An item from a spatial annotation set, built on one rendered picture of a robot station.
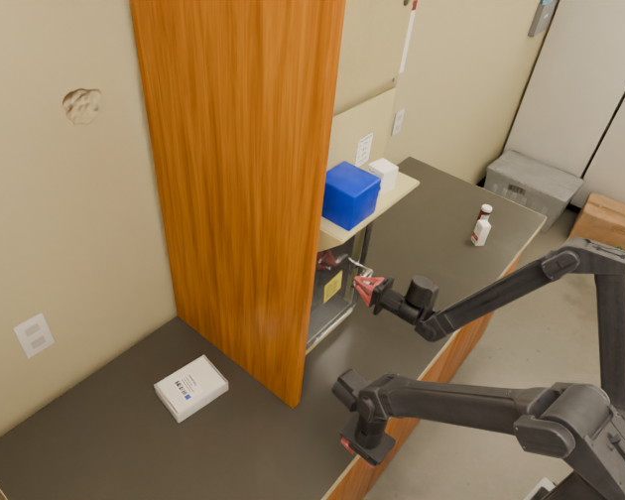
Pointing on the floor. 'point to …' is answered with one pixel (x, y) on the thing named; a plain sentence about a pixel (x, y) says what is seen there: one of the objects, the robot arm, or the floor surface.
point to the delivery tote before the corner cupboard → (532, 185)
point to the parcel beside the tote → (610, 223)
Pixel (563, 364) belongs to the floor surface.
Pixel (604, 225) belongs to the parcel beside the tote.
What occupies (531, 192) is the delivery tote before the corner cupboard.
